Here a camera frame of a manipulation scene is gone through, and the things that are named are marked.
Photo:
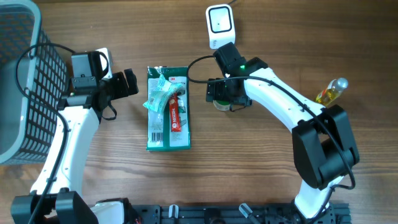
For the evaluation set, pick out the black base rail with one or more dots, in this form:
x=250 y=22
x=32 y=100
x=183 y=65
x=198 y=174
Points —
x=244 y=213

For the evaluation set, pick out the small green white jar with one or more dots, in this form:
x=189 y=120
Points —
x=221 y=105

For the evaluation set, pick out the green 3M glove package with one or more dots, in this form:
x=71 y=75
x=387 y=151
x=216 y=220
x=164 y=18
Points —
x=159 y=135

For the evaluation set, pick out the black plastic mesh basket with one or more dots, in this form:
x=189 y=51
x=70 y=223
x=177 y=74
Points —
x=32 y=71

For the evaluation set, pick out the teal white small packet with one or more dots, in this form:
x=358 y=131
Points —
x=159 y=92

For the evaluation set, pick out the red coffee stick sachet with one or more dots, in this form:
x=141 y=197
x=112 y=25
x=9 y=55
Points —
x=174 y=115

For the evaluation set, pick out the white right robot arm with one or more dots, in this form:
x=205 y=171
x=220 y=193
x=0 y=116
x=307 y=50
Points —
x=323 y=142

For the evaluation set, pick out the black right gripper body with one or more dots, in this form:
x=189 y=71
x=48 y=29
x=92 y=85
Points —
x=224 y=92

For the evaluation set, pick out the yellow liquid bottle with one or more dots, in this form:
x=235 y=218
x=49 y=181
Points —
x=332 y=91

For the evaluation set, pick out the white barcode scanner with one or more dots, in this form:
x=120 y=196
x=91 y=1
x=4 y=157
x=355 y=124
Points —
x=220 y=24

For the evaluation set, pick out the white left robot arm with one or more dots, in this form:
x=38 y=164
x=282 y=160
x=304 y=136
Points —
x=55 y=197

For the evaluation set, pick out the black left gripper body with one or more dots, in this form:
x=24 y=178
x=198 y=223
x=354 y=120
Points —
x=119 y=87

